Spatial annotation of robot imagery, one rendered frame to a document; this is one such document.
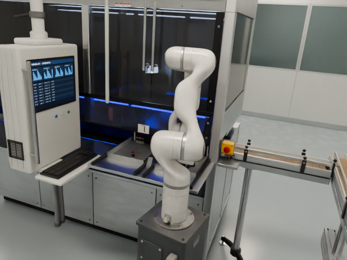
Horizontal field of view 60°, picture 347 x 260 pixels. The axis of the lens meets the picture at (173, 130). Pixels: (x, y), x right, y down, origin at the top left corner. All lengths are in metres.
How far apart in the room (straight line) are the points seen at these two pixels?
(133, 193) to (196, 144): 1.20
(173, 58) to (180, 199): 0.62
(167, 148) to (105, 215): 1.46
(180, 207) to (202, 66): 0.62
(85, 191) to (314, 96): 5.00
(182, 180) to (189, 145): 0.17
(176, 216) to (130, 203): 1.05
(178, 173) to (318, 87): 5.40
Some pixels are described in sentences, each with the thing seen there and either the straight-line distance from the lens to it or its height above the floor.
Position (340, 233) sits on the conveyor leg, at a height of 0.70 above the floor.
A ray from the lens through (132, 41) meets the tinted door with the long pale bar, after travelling 2.04.
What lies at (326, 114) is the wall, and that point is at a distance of 6.61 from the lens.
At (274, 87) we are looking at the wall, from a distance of 6.48.
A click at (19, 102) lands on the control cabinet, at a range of 1.89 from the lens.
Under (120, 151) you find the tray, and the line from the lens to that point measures 2.07.
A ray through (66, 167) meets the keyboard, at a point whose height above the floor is 0.83.
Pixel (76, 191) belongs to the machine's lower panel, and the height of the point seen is 0.36.
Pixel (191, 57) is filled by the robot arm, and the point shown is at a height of 1.58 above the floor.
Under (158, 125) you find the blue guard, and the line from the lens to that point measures 2.04.
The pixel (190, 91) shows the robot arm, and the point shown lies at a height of 1.45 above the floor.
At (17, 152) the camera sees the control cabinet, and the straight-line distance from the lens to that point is 2.04.
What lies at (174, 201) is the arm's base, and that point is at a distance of 1.35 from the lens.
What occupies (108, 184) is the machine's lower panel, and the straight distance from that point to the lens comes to 2.43.
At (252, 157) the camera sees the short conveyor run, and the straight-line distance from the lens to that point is 2.06.
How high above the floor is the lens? 1.71
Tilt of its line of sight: 19 degrees down
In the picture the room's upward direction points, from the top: 4 degrees clockwise
